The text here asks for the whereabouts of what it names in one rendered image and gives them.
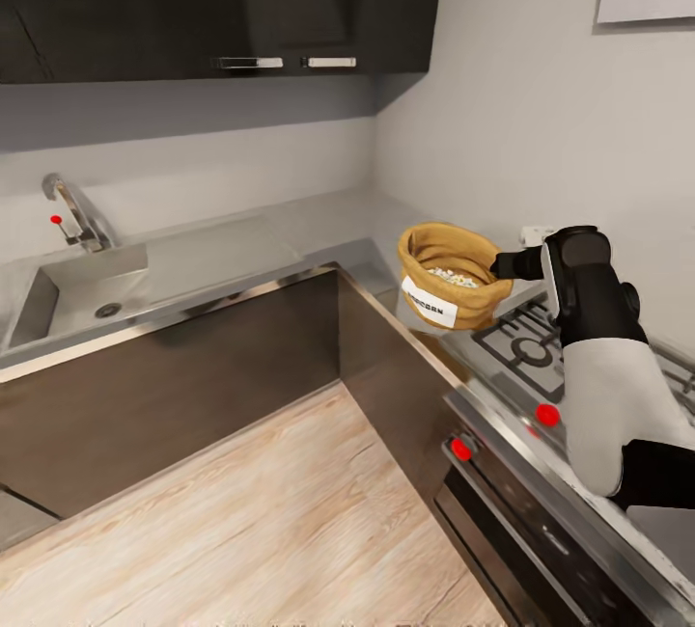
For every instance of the cabinet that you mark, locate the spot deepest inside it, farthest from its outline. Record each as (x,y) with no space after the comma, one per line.
(141,40)
(20,62)

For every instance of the burner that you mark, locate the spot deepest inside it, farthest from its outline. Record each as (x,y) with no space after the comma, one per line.
(520,358)

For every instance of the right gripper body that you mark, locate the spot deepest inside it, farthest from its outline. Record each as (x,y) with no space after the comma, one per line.
(514,265)

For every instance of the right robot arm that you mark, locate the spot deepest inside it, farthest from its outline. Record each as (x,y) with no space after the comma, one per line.
(627,438)

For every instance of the dishwasher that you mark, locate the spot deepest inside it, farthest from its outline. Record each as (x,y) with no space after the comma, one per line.
(20,517)

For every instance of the oven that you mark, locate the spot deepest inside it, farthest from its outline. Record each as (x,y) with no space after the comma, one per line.
(537,558)

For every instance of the popcorn bag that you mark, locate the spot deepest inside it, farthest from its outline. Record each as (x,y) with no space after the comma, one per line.
(438,301)

